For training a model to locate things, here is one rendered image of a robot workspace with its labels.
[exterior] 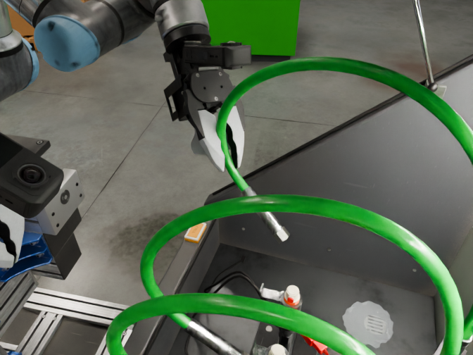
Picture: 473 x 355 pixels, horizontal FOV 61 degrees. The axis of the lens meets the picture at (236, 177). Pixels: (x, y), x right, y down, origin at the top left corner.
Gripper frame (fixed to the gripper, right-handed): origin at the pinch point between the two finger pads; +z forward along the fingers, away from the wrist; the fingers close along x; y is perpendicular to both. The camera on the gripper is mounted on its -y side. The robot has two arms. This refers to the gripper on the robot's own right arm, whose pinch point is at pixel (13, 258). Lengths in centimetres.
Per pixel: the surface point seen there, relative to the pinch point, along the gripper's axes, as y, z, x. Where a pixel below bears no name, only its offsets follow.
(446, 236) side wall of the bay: -54, 23, -43
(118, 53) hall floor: 198, 125, -308
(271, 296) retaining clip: -26.4, 11.5, -11.8
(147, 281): -13.9, 2.6, -3.4
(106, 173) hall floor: 107, 125, -141
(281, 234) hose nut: -25.4, 9.7, -21.2
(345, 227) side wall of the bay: -35, 27, -43
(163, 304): -21.1, -8.0, 4.4
